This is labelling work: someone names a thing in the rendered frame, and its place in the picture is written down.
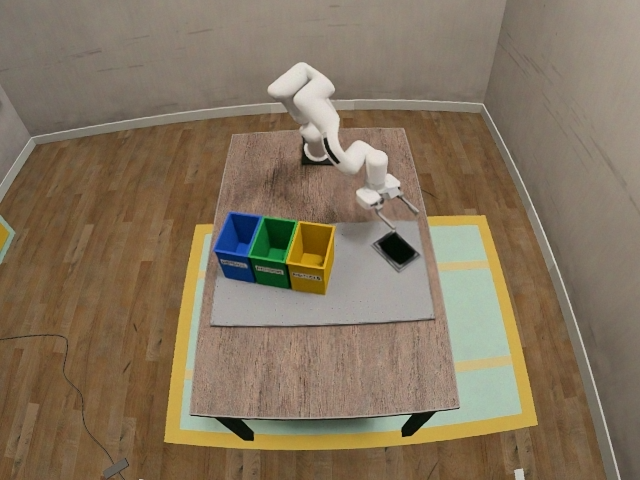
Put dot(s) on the yellow recycle bin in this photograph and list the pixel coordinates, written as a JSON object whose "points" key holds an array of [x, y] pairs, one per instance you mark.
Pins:
{"points": [[311, 249]]}

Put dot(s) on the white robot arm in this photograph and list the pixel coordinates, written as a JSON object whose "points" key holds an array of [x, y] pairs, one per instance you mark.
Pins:
{"points": [[312, 108]]}

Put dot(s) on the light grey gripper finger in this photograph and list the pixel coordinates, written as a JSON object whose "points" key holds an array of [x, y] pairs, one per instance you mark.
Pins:
{"points": [[413, 209], [377, 211]]}

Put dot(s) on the blue open-top bin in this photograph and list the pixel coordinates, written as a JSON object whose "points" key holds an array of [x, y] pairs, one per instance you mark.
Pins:
{"points": [[236, 236]]}

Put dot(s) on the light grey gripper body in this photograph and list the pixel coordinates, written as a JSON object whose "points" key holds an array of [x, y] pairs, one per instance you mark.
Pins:
{"points": [[367, 197]]}

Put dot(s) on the green bin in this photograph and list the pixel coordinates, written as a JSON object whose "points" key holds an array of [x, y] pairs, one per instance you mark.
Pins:
{"points": [[273, 237]]}

